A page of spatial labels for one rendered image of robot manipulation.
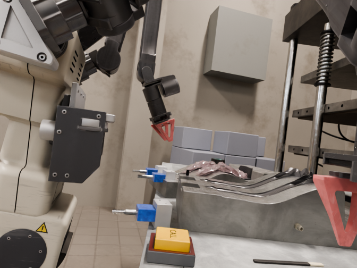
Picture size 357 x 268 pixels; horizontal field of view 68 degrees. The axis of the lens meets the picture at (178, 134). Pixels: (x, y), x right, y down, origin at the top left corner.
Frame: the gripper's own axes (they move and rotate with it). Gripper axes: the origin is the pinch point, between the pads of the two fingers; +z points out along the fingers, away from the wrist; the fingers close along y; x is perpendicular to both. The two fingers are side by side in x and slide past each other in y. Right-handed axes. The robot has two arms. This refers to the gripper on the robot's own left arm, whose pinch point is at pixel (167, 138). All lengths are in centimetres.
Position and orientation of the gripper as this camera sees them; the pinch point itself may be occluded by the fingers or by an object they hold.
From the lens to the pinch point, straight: 97.4
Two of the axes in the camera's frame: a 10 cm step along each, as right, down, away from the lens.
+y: -2.5, -0.3, 9.7
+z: 3.2, 9.4, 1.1
